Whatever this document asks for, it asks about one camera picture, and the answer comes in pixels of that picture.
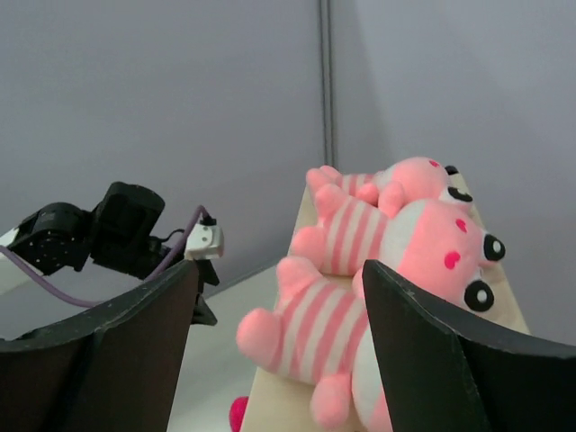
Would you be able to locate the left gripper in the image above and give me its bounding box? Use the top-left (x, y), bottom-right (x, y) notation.
top-left (145, 240), bottom-right (220, 327)

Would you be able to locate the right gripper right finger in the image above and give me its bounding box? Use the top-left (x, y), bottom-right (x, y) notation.
top-left (363, 260), bottom-right (575, 432)

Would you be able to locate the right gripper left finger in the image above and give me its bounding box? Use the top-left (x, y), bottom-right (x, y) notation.
top-left (1, 261), bottom-right (199, 432)

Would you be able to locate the magenta owl plush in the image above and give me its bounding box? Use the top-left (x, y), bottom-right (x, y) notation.
top-left (229, 396), bottom-right (248, 432)

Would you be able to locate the pink striped plush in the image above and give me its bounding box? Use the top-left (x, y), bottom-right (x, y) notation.
top-left (236, 256), bottom-right (392, 431)
top-left (290, 184), bottom-right (506, 312)
top-left (306, 157), bottom-right (473, 216)

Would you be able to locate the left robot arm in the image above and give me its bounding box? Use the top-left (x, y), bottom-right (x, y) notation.
top-left (1, 182), bottom-right (224, 309)

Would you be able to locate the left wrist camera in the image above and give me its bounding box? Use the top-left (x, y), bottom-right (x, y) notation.
top-left (184, 220), bottom-right (224, 260)

